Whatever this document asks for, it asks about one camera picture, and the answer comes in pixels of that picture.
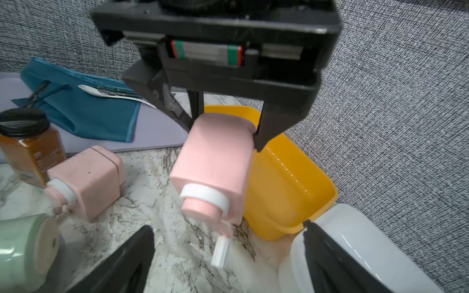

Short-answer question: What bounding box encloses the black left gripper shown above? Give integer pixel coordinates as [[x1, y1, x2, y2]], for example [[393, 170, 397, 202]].
[[90, 1, 343, 153]]

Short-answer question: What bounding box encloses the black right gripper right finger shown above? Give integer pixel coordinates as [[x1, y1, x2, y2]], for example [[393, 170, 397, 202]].
[[303, 220, 390, 293]]

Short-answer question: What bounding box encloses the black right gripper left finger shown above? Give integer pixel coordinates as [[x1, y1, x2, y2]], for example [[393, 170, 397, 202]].
[[68, 225, 155, 293]]

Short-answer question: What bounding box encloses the white plastic storage box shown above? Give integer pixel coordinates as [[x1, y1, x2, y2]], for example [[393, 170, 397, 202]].
[[278, 204, 441, 293]]

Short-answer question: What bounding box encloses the pink sharpener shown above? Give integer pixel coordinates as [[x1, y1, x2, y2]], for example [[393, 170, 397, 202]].
[[45, 146, 126, 222], [170, 113, 256, 268]]

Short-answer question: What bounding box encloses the yellow plastic storage box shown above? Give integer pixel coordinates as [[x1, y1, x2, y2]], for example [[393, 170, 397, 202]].
[[205, 106, 338, 241]]

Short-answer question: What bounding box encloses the lilac plastic tray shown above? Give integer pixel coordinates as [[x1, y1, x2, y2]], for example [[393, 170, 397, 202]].
[[1, 73, 188, 156]]

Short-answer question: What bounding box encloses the green sharpener lower left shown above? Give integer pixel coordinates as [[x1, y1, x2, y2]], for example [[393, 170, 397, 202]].
[[1, 214, 60, 293]]

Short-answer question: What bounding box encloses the teal cloth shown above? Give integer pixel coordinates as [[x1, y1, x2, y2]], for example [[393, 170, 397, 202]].
[[20, 57, 140, 143]]

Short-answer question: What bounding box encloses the small brown jar black lid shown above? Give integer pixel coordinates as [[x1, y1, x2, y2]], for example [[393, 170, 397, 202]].
[[1, 108, 67, 188]]

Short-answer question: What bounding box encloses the black handled utensil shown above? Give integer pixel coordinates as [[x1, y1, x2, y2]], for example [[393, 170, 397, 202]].
[[22, 80, 70, 108]]

